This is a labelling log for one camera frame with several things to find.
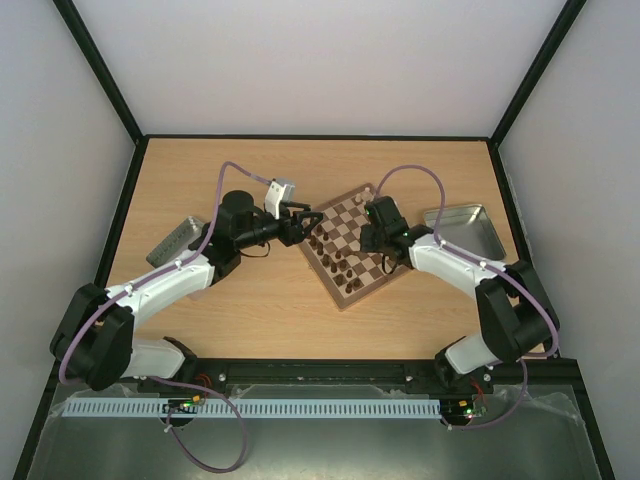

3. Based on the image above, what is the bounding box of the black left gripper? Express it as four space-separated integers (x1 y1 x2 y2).
237 202 324 251

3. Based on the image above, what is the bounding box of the silver tin lid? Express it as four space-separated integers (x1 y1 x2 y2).
146 216 204 268

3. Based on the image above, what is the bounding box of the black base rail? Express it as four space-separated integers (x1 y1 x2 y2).
193 358 446 396

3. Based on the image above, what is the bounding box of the wooden chess board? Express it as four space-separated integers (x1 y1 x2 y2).
300 183 409 311

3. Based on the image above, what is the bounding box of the light blue cable duct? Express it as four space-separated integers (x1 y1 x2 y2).
62 398 441 420

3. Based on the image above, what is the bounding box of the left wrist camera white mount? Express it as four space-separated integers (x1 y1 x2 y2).
264 178 295 220

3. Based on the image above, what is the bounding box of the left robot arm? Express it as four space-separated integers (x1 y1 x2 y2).
50 190 323 391

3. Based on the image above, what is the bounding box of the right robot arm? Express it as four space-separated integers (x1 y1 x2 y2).
360 196 559 392

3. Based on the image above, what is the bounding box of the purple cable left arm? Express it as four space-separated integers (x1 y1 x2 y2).
58 160 247 474

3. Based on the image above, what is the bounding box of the gold tin box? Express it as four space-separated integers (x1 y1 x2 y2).
439 204 506 261

